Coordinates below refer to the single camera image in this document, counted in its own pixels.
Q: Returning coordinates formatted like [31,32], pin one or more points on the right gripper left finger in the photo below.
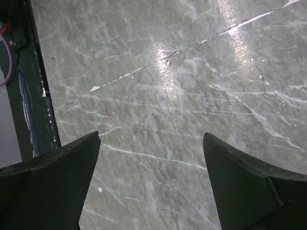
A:
[48,192]

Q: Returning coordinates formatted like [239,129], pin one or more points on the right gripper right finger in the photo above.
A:
[251,194]

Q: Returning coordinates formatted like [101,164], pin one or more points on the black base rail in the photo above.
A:
[28,90]

